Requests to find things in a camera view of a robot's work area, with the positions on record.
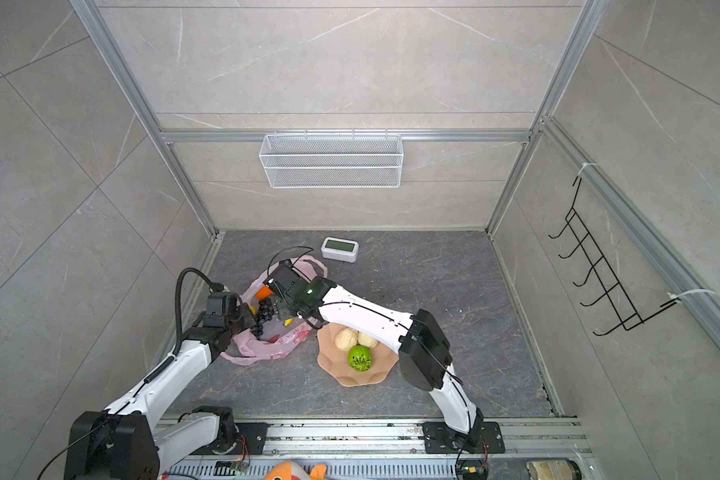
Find pink plastic shopping bag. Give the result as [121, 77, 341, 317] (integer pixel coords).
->
[220, 254, 328, 366]

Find beige fake fruit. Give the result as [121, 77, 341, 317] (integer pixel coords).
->
[334, 328, 359, 352]

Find pink wavy plate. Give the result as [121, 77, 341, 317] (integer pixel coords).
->
[317, 323, 399, 387]

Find green fake apple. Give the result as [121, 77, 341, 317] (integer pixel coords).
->
[347, 344, 373, 372]

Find orange fake orange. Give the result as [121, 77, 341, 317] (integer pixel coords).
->
[255, 286, 273, 301]

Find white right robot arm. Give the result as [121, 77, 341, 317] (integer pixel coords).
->
[264, 260, 484, 453]

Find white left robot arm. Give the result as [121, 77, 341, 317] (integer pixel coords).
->
[59, 267, 252, 479]

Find black fake grapes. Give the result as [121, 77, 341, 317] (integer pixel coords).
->
[251, 297, 275, 339]

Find white digital clock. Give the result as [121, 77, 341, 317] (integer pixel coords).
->
[320, 237, 359, 263]

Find orange plush toy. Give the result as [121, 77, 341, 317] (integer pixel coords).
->
[264, 461, 327, 480]

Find white wire mesh basket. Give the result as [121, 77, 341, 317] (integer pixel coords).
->
[259, 133, 404, 189]

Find black wire hook rack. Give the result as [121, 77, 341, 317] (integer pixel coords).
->
[547, 177, 681, 337]

